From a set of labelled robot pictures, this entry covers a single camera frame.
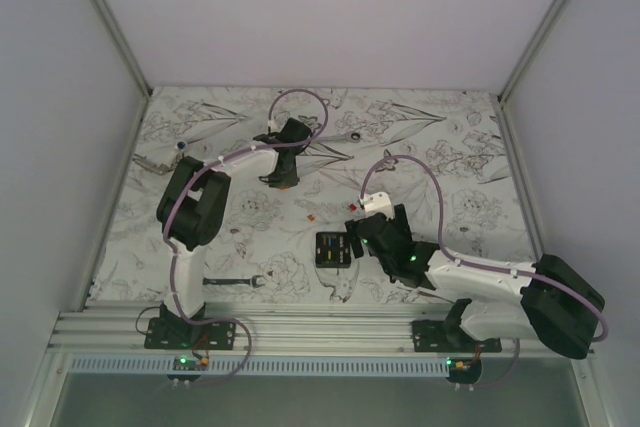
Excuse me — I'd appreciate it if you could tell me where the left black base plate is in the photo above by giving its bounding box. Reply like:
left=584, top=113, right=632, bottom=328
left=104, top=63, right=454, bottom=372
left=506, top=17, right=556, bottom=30
left=144, top=317, right=236, bottom=351

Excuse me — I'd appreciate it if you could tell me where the aluminium corner post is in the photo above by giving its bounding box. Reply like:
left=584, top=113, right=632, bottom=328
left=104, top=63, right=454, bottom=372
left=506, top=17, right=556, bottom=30
left=497, top=0, right=571, bottom=103
left=89, top=0, right=153, bottom=98

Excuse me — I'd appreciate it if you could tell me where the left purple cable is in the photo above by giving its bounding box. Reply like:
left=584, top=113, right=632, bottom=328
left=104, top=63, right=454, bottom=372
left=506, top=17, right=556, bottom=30
left=162, top=88, right=331, bottom=387

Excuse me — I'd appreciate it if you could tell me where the right aluminium corner post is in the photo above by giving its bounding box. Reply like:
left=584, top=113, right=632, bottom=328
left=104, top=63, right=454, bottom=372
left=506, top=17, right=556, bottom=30
left=497, top=0, right=571, bottom=103

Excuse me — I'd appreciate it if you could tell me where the white slotted cable duct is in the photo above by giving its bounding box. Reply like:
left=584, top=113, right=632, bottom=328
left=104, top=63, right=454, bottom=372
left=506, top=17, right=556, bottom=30
left=69, top=354, right=448, bottom=378

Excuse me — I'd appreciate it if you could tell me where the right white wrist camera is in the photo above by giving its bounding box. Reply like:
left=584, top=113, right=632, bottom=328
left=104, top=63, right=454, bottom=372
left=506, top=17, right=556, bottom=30
left=360, top=192, right=395, bottom=219

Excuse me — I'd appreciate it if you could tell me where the controller board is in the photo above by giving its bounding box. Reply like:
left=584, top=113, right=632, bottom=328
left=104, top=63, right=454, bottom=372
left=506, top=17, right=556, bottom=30
left=446, top=358, right=482, bottom=387
left=167, top=355, right=209, bottom=387

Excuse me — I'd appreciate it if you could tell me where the left aluminium corner post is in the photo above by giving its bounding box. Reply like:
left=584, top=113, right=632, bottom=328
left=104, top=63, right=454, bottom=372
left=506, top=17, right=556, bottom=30
left=89, top=0, right=153, bottom=98

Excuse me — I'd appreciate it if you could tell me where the black open-end wrench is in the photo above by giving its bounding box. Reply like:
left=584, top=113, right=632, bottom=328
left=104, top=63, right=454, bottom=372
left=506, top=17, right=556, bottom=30
left=202, top=275, right=265, bottom=288

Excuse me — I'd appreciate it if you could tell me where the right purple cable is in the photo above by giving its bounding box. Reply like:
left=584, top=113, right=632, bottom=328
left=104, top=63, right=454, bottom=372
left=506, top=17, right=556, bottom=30
left=358, top=154, right=611, bottom=391

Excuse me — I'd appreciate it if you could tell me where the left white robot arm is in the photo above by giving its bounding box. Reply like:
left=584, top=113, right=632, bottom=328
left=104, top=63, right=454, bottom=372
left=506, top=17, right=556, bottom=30
left=144, top=119, right=313, bottom=349

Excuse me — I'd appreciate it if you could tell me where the silver ratchet wrench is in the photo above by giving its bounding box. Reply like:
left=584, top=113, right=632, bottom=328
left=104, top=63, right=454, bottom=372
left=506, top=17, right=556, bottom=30
left=313, top=131, right=362, bottom=143

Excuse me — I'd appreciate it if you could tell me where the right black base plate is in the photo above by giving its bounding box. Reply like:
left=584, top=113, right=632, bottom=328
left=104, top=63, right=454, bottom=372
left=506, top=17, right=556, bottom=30
left=411, top=320, right=502, bottom=354

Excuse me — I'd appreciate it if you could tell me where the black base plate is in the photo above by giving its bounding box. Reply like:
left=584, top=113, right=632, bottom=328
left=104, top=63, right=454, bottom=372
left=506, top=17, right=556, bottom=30
left=144, top=317, right=236, bottom=351
left=411, top=320, right=502, bottom=354

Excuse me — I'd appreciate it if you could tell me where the silver metal clamp tool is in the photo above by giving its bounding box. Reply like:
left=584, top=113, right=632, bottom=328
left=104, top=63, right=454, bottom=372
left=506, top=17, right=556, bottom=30
left=132, top=154, right=174, bottom=176

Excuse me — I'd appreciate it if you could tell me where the aluminium rail frame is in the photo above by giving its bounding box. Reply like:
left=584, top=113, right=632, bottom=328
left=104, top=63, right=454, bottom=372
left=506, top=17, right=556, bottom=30
left=47, top=301, right=596, bottom=361

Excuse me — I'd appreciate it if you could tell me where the floral patterned table mat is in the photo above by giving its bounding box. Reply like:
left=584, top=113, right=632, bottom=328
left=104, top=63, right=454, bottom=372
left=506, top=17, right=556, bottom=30
left=89, top=86, right=535, bottom=304

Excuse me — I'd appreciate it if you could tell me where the left controller board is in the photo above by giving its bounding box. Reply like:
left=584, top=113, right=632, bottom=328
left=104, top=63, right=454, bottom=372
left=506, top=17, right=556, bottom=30
left=167, top=355, right=209, bottom=387

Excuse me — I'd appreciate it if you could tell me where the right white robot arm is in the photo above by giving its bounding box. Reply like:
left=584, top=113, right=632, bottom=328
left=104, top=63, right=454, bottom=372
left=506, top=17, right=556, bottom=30
left=345, top=205, right=605, bottom=360

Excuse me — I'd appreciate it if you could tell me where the purple cable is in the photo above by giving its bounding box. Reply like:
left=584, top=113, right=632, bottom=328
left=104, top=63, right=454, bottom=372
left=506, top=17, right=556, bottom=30
left=358, top=154, right=611, bottom=391
left=162, top=88, right=331, bottom=387

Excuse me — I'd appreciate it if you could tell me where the right controller board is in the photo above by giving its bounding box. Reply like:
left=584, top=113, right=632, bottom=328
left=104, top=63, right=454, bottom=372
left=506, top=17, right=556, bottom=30
left=446, top=358, right=482, bottom=387

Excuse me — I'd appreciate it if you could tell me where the black fuse box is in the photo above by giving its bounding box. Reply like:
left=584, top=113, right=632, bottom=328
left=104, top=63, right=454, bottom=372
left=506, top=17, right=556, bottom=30
left=314, top=231, right=351, bottom=269

